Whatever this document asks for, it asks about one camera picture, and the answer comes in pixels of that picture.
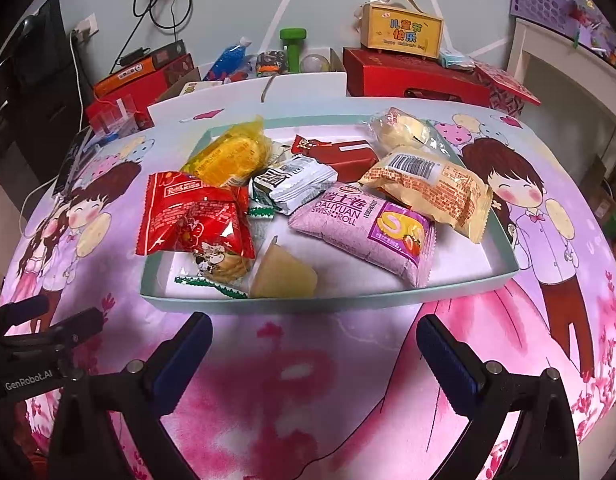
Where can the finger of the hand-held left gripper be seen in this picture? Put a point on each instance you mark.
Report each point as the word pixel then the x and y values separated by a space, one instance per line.
pixel 25 312
pixel 73 330

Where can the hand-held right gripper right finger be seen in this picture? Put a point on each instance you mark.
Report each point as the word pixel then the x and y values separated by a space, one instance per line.
pixel 445 360

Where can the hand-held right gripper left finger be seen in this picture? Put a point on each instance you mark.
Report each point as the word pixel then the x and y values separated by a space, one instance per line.
pixel 183 357

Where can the green striped cookie packet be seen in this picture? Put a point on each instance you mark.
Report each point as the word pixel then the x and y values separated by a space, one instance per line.
pixel 223 265

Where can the teal white tray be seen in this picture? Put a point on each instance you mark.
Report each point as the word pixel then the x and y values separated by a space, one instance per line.
pixel 468 260

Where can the yellow jelly cup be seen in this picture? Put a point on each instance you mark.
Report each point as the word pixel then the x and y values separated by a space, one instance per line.
pixel 283 272

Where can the large red snack packet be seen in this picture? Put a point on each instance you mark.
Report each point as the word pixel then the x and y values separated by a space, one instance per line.
pixel 188 215

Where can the purple cake roll packet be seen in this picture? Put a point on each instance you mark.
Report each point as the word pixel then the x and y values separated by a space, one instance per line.
pixel 358 230

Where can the green foil snack packet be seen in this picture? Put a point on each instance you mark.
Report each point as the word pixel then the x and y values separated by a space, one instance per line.
pixel 260 210

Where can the orange printed bread packet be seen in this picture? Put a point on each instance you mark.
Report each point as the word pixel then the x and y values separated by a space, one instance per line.
pixel 438 190

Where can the white black snack packet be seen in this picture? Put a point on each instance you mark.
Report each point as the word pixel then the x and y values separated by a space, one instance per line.
pixel 293 182

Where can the yellow snack packet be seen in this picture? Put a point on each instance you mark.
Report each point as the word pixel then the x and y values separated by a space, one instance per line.
pixel 228 152

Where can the dark red snack packet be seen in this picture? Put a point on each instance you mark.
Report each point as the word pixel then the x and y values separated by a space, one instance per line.
pixel 348 160

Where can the clear bun packet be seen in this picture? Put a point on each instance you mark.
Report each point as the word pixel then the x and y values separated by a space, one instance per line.
pixel 403 130

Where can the small red candy packet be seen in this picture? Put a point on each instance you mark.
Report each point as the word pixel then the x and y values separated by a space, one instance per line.
pixel 304 144

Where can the printed cartoon blanket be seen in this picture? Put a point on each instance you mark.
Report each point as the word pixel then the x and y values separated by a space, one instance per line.
pixel 308 385

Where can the white blue tin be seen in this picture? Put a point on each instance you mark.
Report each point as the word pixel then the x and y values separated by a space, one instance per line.
pixel 103 139

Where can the clear plastic box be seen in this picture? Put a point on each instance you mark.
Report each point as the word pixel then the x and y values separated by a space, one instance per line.
pixel 113 115

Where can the brown cardboard box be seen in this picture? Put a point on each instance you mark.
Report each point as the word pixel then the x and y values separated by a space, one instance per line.
pixel 608 200

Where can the black cabinet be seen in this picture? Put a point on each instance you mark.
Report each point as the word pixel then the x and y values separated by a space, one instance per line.
pixel 43 75

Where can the orange carton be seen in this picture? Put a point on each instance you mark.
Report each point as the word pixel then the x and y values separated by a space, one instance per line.
pixel 123 77

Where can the white cardboard box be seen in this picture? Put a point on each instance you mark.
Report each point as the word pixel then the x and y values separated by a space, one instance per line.
pixel 228 100

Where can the yellow white carton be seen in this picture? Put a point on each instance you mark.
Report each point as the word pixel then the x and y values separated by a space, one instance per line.
pixel 191 88

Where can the red patterned box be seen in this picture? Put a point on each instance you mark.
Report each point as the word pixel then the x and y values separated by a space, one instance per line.
pixel 505 90

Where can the black power adapter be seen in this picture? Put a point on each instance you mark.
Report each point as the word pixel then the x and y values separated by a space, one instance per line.
pixel 134 56

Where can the dark red gift box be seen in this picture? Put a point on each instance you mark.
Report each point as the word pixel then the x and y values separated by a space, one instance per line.
pixel 413 77

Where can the light blue packet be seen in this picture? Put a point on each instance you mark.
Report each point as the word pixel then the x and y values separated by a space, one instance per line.
pixel 455 61

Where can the blue bead bottle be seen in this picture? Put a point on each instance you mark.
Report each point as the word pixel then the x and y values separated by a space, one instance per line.
pixel 228 60

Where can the white shelf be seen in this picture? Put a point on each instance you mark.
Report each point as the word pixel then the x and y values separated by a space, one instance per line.
pixel 558 60

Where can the green toy hammer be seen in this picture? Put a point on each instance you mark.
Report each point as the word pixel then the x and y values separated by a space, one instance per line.
pixel 293 47

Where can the white wall outlet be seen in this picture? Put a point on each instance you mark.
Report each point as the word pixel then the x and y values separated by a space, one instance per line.
pixel 86 26

